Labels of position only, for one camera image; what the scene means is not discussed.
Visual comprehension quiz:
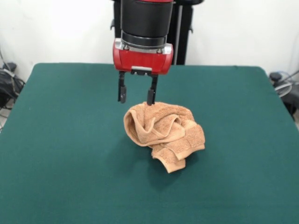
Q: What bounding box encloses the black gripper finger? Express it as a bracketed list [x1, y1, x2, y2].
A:
[117, 70, 128, 104]
[146, 75, 158, 105]

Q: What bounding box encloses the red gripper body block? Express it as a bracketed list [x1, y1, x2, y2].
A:
[113, 42, 175, 76]

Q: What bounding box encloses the tan terry towel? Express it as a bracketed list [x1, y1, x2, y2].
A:
[123, 101, 206, 175]

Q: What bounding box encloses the dark green table cloth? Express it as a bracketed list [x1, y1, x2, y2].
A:
[0, 62, 299, 224]

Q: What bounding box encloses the black round device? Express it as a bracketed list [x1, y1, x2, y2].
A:
[269, 72, 285, 82]

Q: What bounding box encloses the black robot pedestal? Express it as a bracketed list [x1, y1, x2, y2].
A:
[109, 0, 195, 65]

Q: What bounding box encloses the black cable bundle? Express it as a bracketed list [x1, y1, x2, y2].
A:
[0, 62, 26, 110]

